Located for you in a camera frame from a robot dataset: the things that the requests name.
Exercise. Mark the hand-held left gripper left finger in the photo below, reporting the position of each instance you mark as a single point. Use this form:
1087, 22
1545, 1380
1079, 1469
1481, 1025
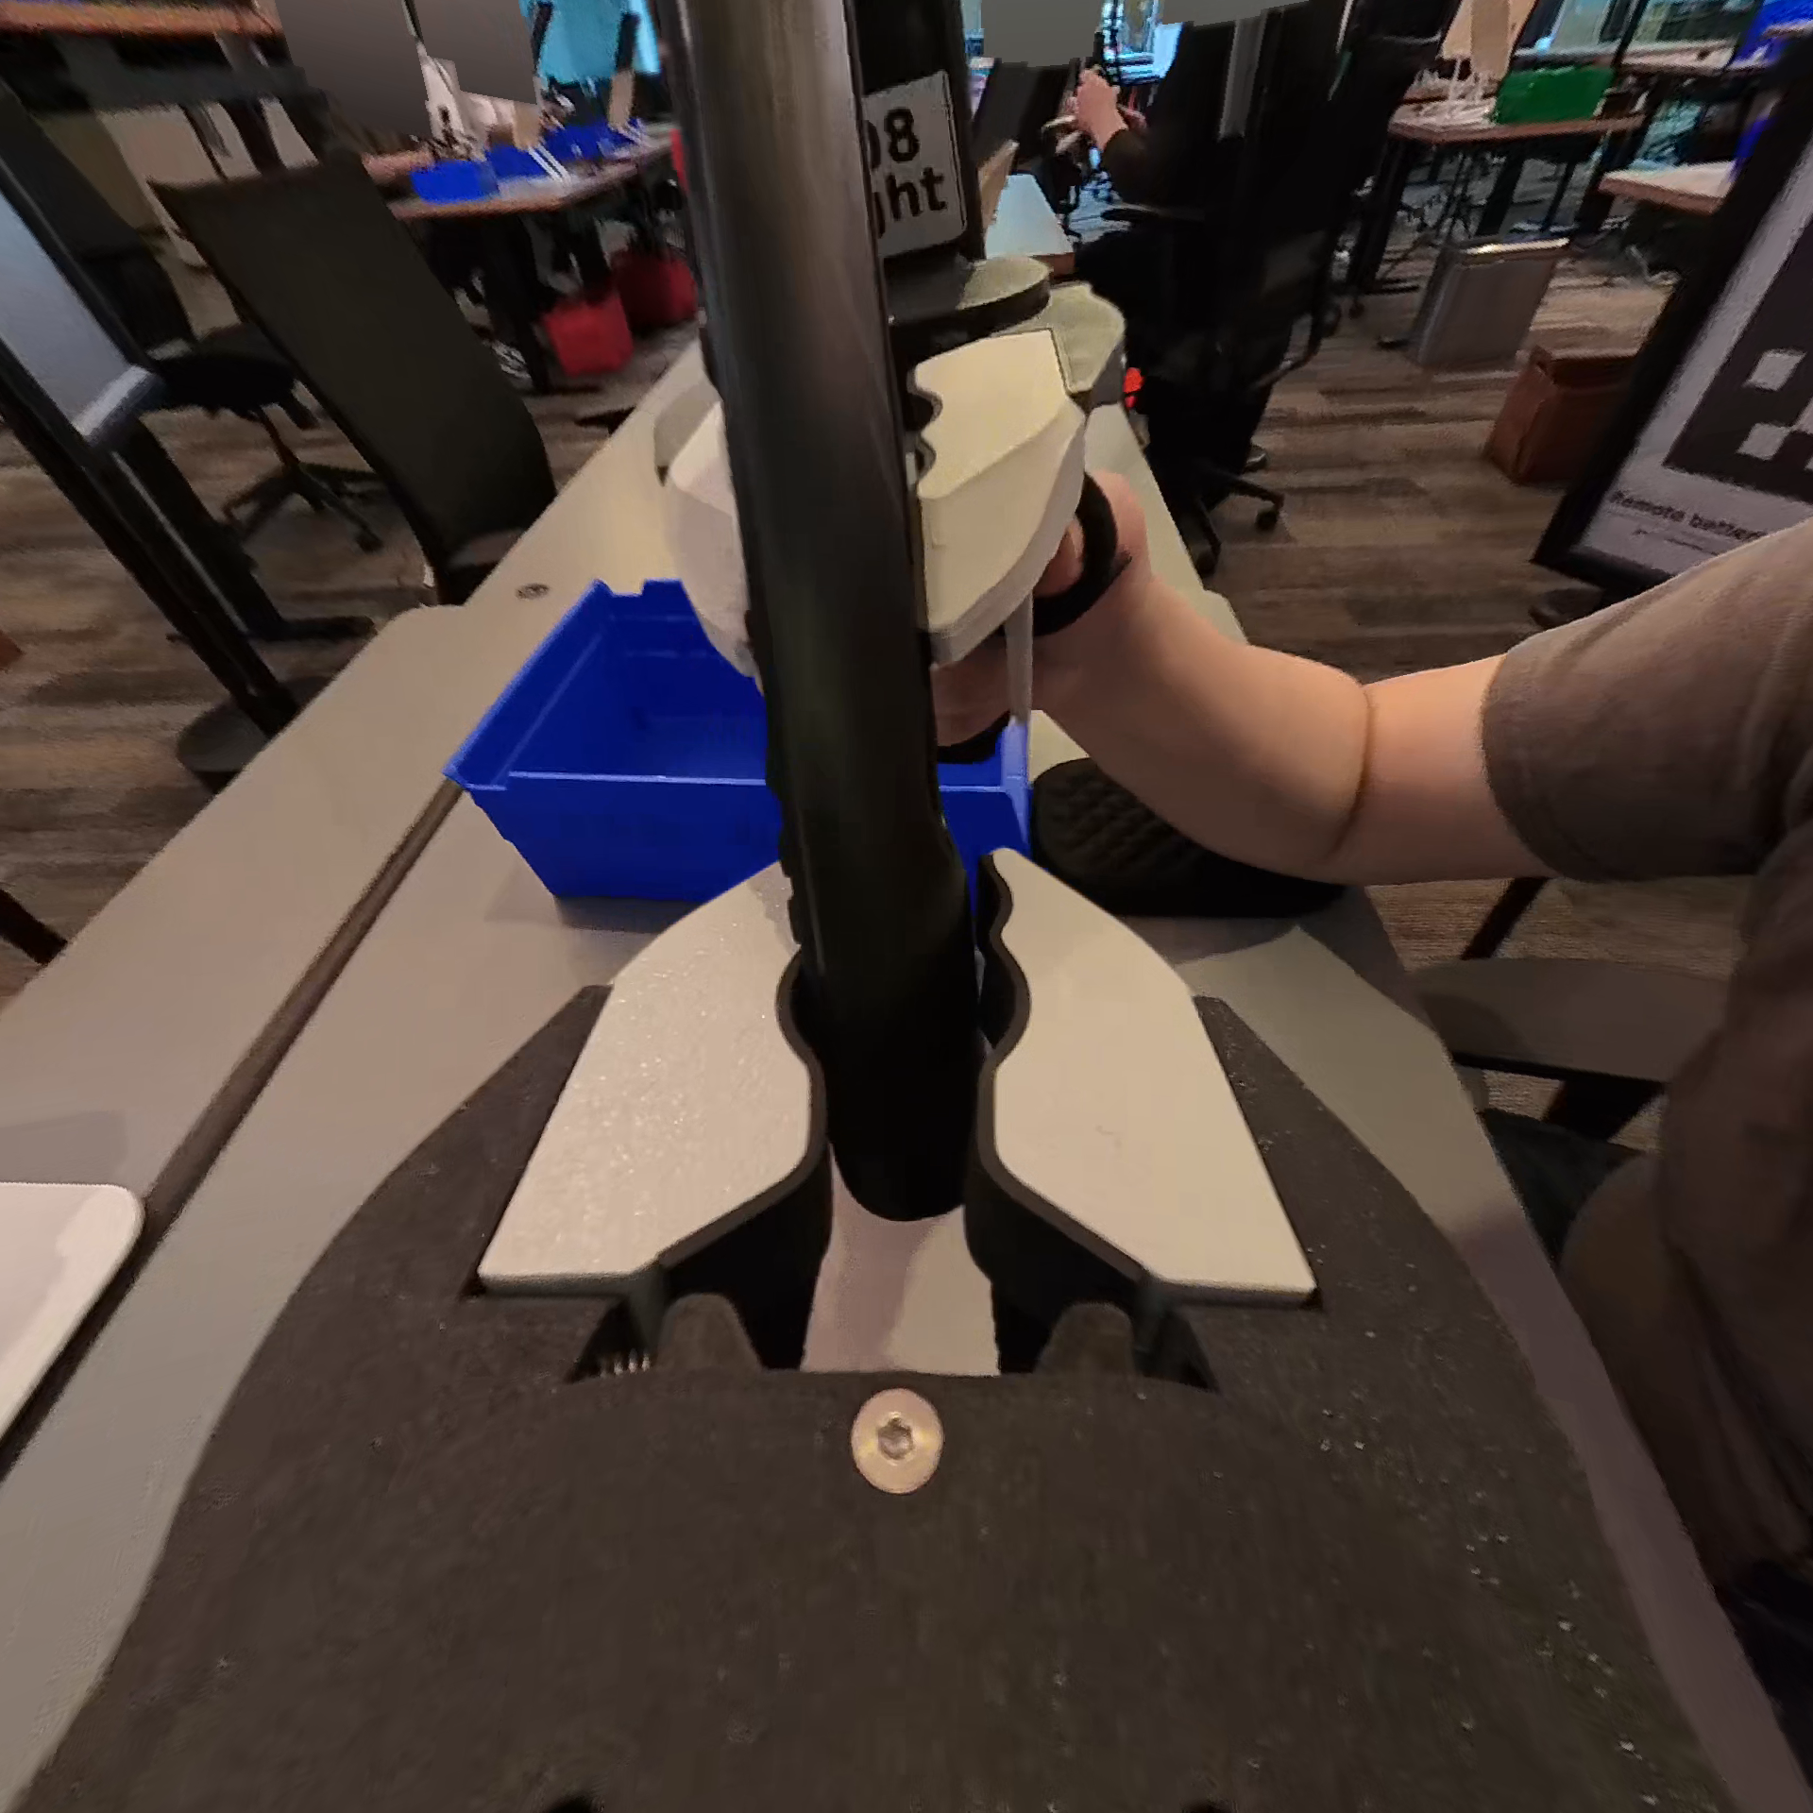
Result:
639, 1161

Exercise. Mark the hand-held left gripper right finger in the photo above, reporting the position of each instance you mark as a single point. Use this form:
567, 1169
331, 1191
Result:
1149, 1133

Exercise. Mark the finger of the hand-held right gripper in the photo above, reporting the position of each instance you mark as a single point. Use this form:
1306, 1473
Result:
998, 496
709, 510

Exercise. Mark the black remote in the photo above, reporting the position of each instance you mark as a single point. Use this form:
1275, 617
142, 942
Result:
851, 566

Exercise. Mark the person's right forearm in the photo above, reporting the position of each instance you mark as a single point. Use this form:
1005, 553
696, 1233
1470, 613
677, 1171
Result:
1304, 751

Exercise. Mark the person's right hand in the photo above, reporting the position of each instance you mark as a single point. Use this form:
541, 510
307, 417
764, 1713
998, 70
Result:
1121, 666

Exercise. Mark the red bin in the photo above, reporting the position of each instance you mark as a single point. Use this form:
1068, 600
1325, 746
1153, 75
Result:
588, 334
662, 283

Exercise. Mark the blue plastic bin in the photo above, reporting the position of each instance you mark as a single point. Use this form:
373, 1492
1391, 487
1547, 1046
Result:
596, 751

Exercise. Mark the black office chair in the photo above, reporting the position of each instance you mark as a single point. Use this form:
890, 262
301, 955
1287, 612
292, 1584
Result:
1247, 255
369, 340

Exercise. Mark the silver trash can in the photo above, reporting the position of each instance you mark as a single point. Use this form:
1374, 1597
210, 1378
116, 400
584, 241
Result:
1485, 304

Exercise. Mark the brown cardboard box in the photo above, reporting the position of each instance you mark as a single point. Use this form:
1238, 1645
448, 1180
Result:
1564, 411

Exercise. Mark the instruction sheet on stand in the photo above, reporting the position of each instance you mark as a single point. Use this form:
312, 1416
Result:
44, 1274

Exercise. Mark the person's grey shirt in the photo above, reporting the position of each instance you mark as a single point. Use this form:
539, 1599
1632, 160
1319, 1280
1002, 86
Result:
1700, 849

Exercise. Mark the green crate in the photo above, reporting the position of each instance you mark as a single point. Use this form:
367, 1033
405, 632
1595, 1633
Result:
1551, 94

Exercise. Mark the black display panel stand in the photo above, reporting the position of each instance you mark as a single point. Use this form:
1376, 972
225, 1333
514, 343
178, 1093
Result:
57, 368

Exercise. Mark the black framed marker sign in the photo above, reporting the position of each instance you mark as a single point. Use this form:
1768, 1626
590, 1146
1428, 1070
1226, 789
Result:
1729, 368

